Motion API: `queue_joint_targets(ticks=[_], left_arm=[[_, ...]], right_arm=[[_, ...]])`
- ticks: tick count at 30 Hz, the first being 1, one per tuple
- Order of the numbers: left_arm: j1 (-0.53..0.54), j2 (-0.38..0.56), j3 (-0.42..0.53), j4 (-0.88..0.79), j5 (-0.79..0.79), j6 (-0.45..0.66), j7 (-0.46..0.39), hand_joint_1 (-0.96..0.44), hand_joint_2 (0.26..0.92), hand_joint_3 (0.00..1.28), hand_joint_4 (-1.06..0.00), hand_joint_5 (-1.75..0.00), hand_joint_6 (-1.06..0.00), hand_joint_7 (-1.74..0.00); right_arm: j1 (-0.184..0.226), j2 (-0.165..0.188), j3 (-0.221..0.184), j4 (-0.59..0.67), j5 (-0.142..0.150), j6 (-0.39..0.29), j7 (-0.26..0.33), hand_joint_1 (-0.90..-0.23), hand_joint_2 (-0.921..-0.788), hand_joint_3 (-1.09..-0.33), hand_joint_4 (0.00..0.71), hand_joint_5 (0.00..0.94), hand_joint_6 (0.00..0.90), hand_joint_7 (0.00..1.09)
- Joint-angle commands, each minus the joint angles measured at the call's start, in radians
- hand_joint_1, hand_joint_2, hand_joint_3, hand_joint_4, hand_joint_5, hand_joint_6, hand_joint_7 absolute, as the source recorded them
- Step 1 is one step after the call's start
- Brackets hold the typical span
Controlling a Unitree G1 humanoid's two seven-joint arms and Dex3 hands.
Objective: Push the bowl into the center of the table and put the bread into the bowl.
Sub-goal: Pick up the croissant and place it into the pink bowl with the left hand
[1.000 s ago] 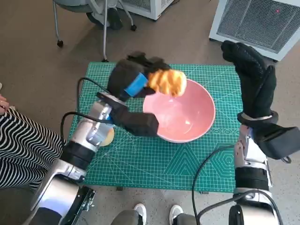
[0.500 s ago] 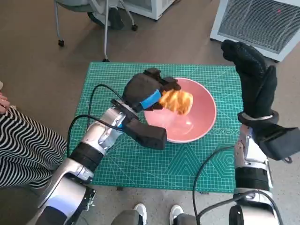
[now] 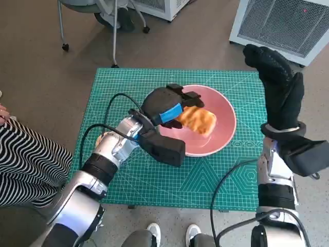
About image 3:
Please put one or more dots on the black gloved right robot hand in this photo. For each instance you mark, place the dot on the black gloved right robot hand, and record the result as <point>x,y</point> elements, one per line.
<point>282,97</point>

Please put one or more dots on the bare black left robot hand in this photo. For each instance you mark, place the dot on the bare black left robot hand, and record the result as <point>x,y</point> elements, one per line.
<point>162,100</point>

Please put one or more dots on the long orange striped toy bread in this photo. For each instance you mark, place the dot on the long orange striped toy bread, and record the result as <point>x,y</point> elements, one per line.
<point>200,122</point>

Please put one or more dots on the pink bowl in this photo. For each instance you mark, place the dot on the pink bowl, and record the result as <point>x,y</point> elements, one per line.
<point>223,115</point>

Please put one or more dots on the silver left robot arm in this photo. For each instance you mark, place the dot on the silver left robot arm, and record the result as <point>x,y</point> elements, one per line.
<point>77,193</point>

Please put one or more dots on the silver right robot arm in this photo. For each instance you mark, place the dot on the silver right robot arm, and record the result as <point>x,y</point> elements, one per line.
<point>275,193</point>

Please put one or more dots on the large white mesh cabinet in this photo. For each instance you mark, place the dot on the large white mesh cabinet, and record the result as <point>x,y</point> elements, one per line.
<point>282,25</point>

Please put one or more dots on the green cutting mat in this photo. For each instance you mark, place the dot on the green cutting mat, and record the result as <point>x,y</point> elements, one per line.
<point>154,180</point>

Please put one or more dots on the small white mesh cabinet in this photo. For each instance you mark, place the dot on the small white mesh cabinet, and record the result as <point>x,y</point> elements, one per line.
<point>164,7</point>

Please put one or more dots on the chair with grey metal legs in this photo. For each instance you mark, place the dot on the chair with grey metal legs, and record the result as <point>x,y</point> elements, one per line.
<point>77,3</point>

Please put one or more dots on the person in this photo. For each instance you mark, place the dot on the person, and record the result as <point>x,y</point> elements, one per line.
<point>25,159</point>
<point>154,231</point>

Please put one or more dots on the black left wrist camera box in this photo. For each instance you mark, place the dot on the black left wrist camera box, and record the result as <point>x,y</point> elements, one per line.
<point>164,149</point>

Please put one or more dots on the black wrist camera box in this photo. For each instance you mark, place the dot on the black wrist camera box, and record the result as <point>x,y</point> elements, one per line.
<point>303,157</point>
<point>164,149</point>

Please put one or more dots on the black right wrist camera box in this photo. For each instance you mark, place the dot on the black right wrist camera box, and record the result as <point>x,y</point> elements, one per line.
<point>303,157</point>

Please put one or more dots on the black table bracket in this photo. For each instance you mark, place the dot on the black table bracket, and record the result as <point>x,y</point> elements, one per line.
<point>131,206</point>
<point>225,211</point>

